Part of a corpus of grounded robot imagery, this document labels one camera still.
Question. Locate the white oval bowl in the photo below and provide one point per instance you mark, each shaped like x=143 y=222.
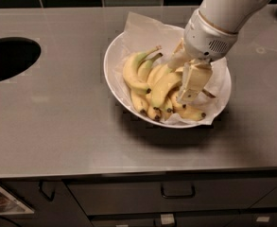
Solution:
x=119 y=52

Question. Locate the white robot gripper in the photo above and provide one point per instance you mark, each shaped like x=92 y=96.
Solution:
x=206 y=41

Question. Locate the white label lower drawer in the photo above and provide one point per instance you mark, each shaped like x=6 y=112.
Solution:
x=167 y=219

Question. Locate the bottom small yellow banana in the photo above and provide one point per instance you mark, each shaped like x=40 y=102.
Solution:
x=154 y=114

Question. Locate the centre drawer with handle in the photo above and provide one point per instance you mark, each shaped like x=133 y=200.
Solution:
x=179 y=196

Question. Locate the curved yellow banana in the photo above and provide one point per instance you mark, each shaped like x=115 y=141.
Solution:
x=163 y=86

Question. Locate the picture label on cabinet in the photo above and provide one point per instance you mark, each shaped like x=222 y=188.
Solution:
x=10 y=205

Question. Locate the left yellow green-stem banana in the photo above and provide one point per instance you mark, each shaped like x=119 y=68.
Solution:
x=131 y=68

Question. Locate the left drawer with handle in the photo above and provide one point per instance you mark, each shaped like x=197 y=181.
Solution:
x=52 y=202

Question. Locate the dark round counter opening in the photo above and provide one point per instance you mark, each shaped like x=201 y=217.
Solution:
x=16 y=55

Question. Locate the white label right drawer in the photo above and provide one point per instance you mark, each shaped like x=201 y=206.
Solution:
x=263 y=219

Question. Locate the white label drawer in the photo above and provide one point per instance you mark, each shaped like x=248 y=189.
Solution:
x=263 y=219
x=167 y=219

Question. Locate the middle short yellow banana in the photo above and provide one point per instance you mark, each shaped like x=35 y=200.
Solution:
x=173 y=97

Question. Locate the white paper liner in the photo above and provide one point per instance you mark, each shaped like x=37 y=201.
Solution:
x=150 y=35

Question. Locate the right lower yellow banana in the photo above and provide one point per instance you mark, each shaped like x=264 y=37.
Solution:
x=190 y=112

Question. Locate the long-stem yellow banana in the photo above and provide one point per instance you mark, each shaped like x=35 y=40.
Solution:
x=159 y=71

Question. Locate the drawer with handle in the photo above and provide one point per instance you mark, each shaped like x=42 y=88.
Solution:
x=179 y=196
x=52 y=202

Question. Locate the lower left yellow banana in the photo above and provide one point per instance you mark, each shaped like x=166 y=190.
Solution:
x=139 y=103

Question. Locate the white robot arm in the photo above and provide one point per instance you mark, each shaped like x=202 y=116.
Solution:
x=229 y=15

